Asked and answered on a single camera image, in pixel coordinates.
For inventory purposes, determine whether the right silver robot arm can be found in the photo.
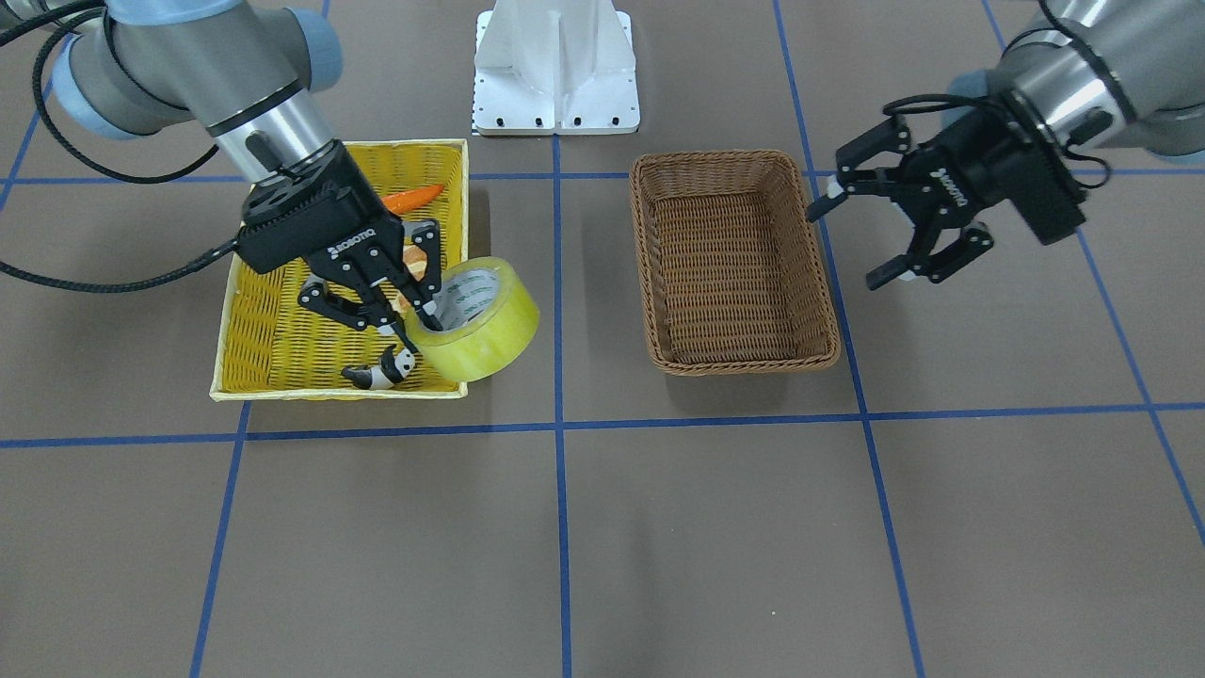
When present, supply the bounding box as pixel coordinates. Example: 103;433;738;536
51;1;441;338

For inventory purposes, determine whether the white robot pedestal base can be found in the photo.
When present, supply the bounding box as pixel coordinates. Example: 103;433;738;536
471;1;641;137

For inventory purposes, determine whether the toy panda figure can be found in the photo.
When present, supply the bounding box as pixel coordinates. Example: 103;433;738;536
340;344;416;391

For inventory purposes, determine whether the orange toy carrot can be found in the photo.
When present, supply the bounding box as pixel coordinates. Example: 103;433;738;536
380;184;446;216

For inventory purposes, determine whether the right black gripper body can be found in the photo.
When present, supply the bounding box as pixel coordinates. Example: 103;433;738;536
235;140;405;275

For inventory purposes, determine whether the yellow clear tape roll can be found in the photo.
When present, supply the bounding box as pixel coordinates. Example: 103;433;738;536
402;257;539;382

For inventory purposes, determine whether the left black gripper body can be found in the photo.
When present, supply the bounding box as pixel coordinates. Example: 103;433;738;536
918;90;1087;244

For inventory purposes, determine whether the brown wicker basket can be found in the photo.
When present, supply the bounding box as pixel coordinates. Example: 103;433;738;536
629;151;844;377

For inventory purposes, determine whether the toy croissant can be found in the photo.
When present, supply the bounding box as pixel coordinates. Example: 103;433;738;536
386;240;433;314

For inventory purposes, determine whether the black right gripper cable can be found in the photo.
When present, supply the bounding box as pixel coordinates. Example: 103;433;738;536
0;0;248;295

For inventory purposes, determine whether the yellow woven basket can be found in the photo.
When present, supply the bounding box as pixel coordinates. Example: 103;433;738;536
211;138;469;402

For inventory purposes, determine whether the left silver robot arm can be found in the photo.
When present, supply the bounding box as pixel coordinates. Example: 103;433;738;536
809;1;1204;289

